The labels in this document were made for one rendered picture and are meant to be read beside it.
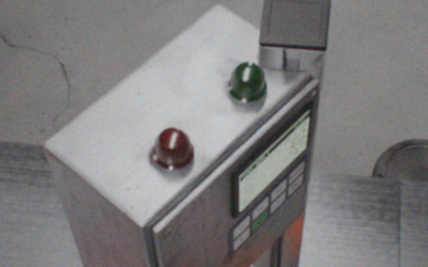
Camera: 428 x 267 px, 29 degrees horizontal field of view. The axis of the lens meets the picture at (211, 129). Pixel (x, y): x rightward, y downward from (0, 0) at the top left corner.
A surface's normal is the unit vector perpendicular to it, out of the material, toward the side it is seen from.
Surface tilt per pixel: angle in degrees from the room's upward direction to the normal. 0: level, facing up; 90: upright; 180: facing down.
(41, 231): 0
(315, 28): 0
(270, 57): 90
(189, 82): 0
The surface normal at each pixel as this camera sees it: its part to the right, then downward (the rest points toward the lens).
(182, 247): 0.73, 0.54
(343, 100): -0.03, -0.58
